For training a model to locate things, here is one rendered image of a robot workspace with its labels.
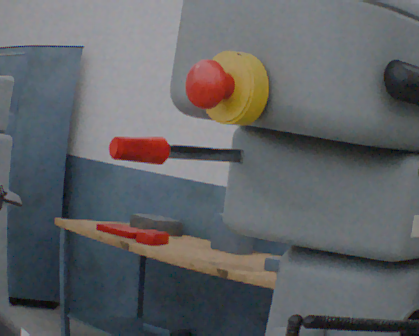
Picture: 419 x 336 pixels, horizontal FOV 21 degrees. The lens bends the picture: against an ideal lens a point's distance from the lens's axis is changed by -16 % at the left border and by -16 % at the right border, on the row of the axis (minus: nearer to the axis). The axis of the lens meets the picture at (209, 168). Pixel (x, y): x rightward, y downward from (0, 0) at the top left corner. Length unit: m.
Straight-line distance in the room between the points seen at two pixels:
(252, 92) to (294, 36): 0.06
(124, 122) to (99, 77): 0.48
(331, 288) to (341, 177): 0.11
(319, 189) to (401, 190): 0.11
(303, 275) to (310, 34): 0.27
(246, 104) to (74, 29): 8.04
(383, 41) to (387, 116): 0.07
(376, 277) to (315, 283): 0.08
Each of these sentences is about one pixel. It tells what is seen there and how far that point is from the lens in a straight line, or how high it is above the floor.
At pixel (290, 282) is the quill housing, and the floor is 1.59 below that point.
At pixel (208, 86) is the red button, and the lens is 0.96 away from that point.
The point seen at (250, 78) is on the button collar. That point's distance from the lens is 0.97.
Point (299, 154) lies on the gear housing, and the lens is 1.09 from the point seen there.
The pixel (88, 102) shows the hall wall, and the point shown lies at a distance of 8.67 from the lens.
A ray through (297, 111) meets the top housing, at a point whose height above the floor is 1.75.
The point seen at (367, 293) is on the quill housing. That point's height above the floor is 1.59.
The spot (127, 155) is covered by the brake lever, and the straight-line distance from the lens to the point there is 1.05.
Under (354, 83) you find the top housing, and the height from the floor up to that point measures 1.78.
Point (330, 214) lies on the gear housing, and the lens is 1.06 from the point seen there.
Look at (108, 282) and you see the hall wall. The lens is 8.42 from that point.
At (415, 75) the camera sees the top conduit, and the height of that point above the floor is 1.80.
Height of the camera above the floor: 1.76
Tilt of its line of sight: 4 degrees down
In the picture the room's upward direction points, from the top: 6 degrees clockwise
